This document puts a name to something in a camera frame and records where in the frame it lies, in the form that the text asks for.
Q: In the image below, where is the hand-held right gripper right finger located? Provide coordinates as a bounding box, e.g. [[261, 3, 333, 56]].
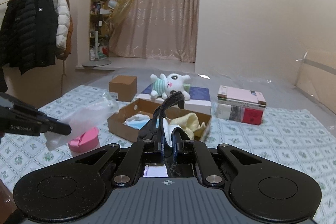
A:
[[172, 130, 263, 186]]

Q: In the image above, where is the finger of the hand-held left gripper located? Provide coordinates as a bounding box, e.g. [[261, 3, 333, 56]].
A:
[[39, 114, 72, 136]]

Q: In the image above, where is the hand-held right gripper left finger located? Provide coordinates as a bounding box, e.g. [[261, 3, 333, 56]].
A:
[[75, 135, 164, 186]]

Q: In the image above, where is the black and white cloth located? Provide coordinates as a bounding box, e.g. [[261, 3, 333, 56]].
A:
[[136, 91, 185, 159]]

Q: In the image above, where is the cream yellow towel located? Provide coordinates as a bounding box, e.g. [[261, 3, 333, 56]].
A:
[[171, 112, 206, 140]]

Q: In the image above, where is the stack of blue face masks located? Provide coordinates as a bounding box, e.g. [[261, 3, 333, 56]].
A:
[[123, 122, 150, 132]]

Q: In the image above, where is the clear plastic packet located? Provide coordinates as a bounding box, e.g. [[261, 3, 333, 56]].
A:
[[45, 91, 120, 151]]

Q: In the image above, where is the pink wet wipe canister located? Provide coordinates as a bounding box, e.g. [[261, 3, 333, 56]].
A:
[[68, 127, 100, 153]]

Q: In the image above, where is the small white cloth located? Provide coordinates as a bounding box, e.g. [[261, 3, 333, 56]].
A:
[[126, 114, 151, 125]]

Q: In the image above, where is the blue white flat box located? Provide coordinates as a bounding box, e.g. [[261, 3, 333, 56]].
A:
[[136, 84, 212, 115]]

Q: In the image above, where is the white plush toy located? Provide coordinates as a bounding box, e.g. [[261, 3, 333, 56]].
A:
[[150, 73, 192, 101]]

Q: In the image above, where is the small closed cardboard box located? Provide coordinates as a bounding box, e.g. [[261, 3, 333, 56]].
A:
[[109, 75, 138, 102]]

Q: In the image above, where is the red book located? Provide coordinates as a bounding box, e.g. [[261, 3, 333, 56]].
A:
[[241, 106, 264, 125]]

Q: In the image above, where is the pink book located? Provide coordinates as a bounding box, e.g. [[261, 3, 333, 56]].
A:
[[217, 85, 267, 106]]

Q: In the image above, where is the black jacket white logo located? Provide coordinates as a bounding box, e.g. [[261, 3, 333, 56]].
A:
[[20, 0, 58, 75]]

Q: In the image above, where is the black puffer jacket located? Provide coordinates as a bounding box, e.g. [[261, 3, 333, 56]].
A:
[[0, 0, 36, 92]]

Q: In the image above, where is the green floral bed sheet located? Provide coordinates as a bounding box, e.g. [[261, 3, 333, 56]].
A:
[[0, 85, 336, 224]]

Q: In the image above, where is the white puffer jacket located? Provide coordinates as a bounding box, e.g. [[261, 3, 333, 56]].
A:
[[51, 0, 71, 50]]

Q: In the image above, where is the beige patterned curtain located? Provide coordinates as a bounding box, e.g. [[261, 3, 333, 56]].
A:
[[109, 0, 200, 63]]

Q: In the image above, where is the yellow standing fan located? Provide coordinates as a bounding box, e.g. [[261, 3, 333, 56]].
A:
[[83, 0, 135, 68]]

